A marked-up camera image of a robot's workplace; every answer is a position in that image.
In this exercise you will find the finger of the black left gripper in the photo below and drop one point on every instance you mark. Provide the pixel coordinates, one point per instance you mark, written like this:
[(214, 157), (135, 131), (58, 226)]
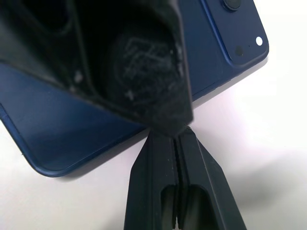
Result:
[(134, 72)]

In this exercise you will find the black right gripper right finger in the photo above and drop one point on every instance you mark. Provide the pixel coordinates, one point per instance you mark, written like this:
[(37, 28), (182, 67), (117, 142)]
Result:
[(206, 187)]

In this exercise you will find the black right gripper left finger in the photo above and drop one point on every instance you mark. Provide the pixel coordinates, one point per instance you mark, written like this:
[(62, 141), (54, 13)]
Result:
[(151, 182)]

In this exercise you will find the dark blue smartphone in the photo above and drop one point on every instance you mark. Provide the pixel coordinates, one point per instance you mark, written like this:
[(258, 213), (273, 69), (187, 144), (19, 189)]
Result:
[(60, 134)]

